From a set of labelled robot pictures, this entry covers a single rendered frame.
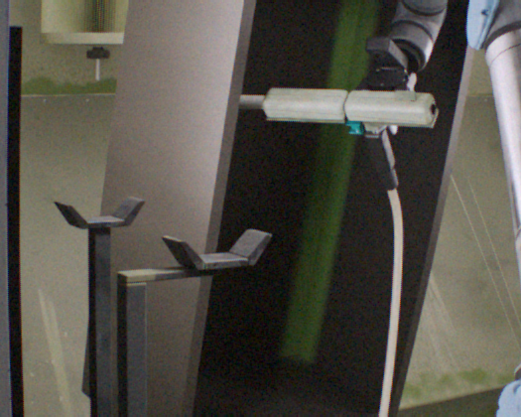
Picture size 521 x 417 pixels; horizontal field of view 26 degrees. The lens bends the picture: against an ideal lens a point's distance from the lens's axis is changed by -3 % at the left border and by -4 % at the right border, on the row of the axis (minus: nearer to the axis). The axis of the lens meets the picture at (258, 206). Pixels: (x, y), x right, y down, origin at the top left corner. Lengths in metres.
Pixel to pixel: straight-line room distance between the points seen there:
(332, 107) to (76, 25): 1.27
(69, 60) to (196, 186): 1.51
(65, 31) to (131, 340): 2.34
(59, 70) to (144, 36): 1.32
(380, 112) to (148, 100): 0.44
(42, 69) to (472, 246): 1.61
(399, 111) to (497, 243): 2.22
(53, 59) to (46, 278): 0.68
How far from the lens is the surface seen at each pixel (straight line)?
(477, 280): 3.98
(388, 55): 2.03
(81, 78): 3.47
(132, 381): 0.83
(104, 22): 3.09
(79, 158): 3.37
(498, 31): 1.52
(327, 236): 2.64
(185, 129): 2.02
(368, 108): 1.95
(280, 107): 2.02
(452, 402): 3.71
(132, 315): 0.81
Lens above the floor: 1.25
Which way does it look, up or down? 8 degrees down
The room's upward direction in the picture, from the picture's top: 2 degrees clockwise
